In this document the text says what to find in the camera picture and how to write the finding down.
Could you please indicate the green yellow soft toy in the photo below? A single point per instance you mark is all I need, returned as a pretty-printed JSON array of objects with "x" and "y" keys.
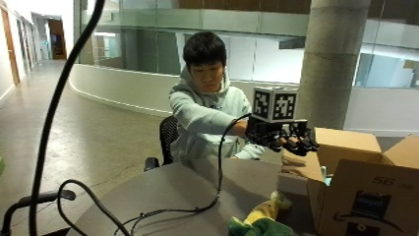
[{"x": 263, "y": 216}]

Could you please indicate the black chair armrest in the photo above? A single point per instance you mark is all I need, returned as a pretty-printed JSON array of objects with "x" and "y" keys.
[{"x": 31, "y": 201}]

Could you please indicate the white marker cube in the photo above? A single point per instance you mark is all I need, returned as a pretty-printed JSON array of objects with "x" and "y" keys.
[{"x": 275, "y": 105}]

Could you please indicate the brown cardboard box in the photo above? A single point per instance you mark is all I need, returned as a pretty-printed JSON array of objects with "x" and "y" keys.
[{"x": 362, "y": 183}]

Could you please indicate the the person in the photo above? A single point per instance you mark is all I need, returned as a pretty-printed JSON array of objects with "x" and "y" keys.
[{"x": 205, "y": 108}]

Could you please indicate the grey concrete pillar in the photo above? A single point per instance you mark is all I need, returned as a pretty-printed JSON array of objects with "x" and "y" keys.
[{"x": 332, "y": 62}]

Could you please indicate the black office chair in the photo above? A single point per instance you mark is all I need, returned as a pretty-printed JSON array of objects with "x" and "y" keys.
[{"x": 168, "y": 141}]

